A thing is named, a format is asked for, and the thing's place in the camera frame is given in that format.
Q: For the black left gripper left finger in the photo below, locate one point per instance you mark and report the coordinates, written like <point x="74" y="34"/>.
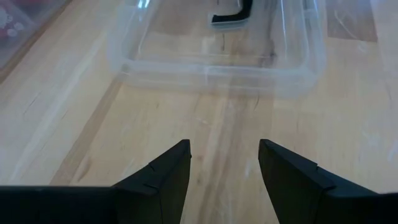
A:
<point x="140" y="202"/>

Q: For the clear plastic bin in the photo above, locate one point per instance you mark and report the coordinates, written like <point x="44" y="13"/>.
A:
<point x="217" y="68"/>

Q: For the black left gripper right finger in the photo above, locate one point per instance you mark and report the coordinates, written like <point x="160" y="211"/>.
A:
<point x="311" y="199"/>

